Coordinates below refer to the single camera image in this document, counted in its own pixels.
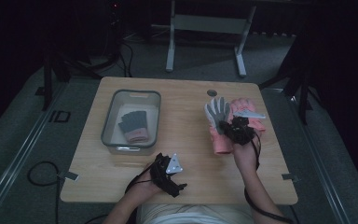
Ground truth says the pink ski glove printed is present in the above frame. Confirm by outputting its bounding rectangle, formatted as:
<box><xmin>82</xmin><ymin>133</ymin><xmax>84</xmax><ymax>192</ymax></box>
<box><xmin>228</xmin><ymin>97</ymin><xmax>267</xmax><ymax>133</ymax></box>

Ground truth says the black floor cable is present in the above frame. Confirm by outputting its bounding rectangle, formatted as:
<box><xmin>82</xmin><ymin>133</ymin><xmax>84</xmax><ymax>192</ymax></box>
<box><xmin>26</xmin><ymin>161</ymin><xmax>61</xmax><ymax>224</ymax></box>

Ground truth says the person's left hand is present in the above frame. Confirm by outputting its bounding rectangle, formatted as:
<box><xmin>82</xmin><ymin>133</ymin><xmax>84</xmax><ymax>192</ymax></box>
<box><xmin>127</xmin><ymin>170</ymin><xmax>166</xmax><ymax>204</ymax></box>

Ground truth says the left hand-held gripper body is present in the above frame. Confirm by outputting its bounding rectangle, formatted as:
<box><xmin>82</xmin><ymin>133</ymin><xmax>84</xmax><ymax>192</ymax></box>
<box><xmin>148</xmin><ymin>152</ymin><xmax>181</xmax><ymax>198</ymax></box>

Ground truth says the person's white shirt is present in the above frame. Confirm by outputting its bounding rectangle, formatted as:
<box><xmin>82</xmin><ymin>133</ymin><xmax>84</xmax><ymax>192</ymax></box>
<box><xmin>135</xmin><ymin>203</ymin><xmax>255</xmax><ymax>224</ymax></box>

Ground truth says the white metal table frame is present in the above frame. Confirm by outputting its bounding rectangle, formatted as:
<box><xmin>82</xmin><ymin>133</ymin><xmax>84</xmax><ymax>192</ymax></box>
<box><xmin>164</xmin><ymin>0</ymin><xmax>258</xmax><ymax>78</ymax></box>

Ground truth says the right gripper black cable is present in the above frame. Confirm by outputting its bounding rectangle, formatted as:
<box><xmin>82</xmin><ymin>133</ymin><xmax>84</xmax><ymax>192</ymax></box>
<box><xmin>243</xmin><ymin>132</ymin><xmax>296</xmax><ymax>224</ymax></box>

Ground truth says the clear plastic bin grey rim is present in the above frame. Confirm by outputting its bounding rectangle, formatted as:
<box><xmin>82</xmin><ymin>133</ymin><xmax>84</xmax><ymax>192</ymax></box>
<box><xmin>100</xmin><ymin>89</ymin><xmax>162</xmax><ymax>156</ymax></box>

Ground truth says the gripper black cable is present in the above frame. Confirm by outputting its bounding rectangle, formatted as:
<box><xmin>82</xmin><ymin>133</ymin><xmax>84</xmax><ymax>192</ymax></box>
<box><xmin>243</xmin><ymin>132</ymin><xmax>296</xmax><ymax>224</ymax></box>
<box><xmin>124</xmin><ymin>161</ymin><xmax>159</xmax><ymax>195</ymax></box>

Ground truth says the person's right hand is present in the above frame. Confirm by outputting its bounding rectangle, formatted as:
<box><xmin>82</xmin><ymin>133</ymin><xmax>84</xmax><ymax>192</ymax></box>
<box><xmin>232</xmin><ymin>130</ymin><xmax>261</xmax><ymax>176</ymax></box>

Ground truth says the pink ski glove grey palm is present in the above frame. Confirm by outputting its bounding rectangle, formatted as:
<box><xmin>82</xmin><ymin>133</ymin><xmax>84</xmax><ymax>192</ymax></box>
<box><xmin>203</xmin><ymin>96</ymin><xmax>235</xmax><ymax>156</ymax></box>

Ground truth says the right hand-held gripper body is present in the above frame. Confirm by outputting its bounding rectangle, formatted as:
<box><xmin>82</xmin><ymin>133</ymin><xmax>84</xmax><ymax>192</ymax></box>
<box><xmin>227</xmin><ymin>108</ymin><xmax>267</xmax><ymax>147</ymax></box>

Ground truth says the black metal stand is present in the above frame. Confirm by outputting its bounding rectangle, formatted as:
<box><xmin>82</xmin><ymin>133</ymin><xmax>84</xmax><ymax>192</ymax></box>
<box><xmin>258</xmin><ymin>36</ymin><xmax>321</xmax><ymax>126</ymax></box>
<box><xmin>35</xmin><ymin>46</ymin><xmax>122</xmax><ymax>112</ymax></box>

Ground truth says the metal floor rail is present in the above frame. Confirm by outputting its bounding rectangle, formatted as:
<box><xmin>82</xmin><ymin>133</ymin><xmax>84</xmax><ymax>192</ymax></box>
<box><xmin>0</xmin><ymin>81</ymin><xmax>71</xmax><ymax>224</ymax></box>
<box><xmin>287</xmin><ymin>92</ymin><xmax>353</xmax><ymax>224</ymax></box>

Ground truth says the grey tape tag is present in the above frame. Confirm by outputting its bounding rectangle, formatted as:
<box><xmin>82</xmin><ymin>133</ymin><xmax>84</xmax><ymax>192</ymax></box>
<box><xmin>281</xmin><ymin>173</ymin><xmax>300</xmax><ymax>183</ymax></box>
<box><xmin>57</xmin><ymin>170</ymin><xmax>79</xmax><ymax>182</ymax></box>

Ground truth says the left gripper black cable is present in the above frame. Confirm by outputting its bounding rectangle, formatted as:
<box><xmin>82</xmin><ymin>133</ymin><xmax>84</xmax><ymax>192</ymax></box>
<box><xmin>124</xmin><ymin>161</ymin><xmax>159</xmax><ymax>195</ymax></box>

